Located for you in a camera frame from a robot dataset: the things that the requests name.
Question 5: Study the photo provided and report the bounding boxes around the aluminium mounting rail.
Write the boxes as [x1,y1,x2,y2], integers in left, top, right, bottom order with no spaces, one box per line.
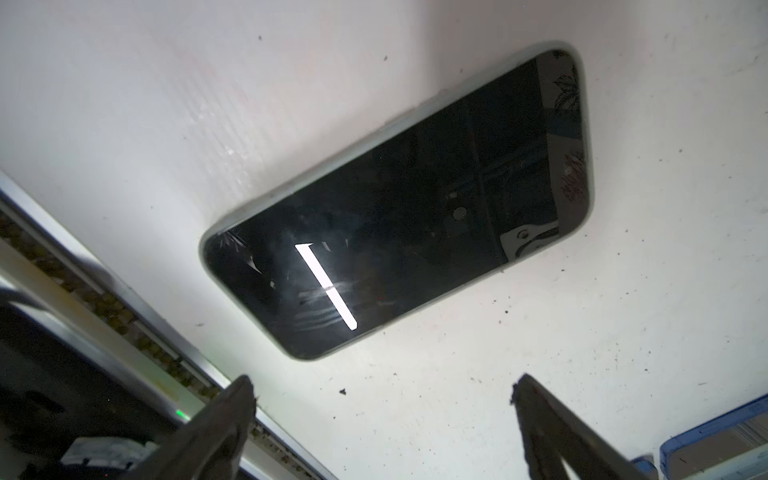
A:
[0,170,337,480]

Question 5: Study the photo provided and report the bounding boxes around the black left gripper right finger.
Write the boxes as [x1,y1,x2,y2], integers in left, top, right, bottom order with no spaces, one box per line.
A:
[510,374,643,480]

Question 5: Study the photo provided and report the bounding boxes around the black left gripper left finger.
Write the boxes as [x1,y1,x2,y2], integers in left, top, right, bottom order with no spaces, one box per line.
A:
[123,375,256,480]

